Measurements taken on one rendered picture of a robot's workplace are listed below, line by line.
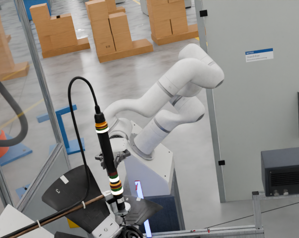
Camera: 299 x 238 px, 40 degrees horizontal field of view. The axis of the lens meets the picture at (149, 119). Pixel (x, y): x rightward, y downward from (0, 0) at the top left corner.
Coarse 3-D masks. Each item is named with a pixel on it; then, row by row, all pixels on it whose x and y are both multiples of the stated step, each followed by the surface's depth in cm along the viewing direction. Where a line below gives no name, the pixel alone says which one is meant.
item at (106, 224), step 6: (108, 216) 154; (102, 222) 153; (108, 222) 153; (114, 222) 153; (96, 228) 152; (102, 228) 152; (108, 228) 153; (114, 228) 153; (96, 234) 151; (102, 234) 152; (108, 234) 152
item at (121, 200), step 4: (96, 108) 139; (96, 112) 140; (100, 112) 140; (96, 116) 140; (100, 116) 139; (96, 120) 140; (100, 120) 140; (104, 120) 141; (116, 196) 152; (120, 196) 152; (116, 200) 153; (120, 200) 153; (120, 204) 153; (124, 204) 155; (120, 208) 154; (124, 208) 155; (120, 216) 156; (124, 216) 156
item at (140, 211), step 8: (136, 200) 181; (144, 200) 182; (136, 208) 174; (144, 208) 175; (152, 208) 177; (160, 208) 179; (128, 216) 168; (136, 216) 168; (144, 216) 169; (120, 224) 164; (128, 224) 163; (136, 224) 162
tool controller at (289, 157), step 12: (264, 156) 181; (276, 156) 180; (288, 156) 178; (264, 168) 177; (276, 168) 175; (288, 168) 175; (264, 180) 184; (276, 180) 180; (288, 180) 179; (276, 192) 182; (288, 192) 184
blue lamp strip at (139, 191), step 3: (138, 183) 191; (138, 186) 192; (138, 189) 193; (138, 192) 194; (141, 192) 193; (138, 195) 194; (141, 195) 194; (144, 222) 200; (147, 222) 200; (147, 225) 201; (147, 228) 202; (147, 231) 202; (147, 234) 203; (150, 234) 203
